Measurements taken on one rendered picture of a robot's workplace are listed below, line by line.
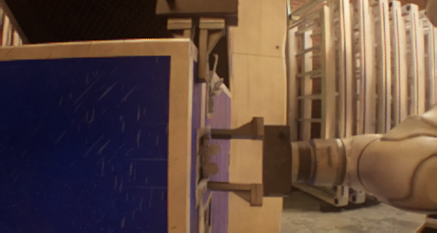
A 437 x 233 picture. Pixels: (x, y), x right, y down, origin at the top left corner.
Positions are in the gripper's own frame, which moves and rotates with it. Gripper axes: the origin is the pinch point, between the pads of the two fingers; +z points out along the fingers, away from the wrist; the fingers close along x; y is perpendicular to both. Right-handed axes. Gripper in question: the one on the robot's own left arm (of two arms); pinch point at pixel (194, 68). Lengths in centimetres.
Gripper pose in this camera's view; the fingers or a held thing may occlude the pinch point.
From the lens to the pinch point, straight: 46.9
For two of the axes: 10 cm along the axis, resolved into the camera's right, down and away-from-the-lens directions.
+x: 10.0, 0.2, -0.9
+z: -0.4, 9.8, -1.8
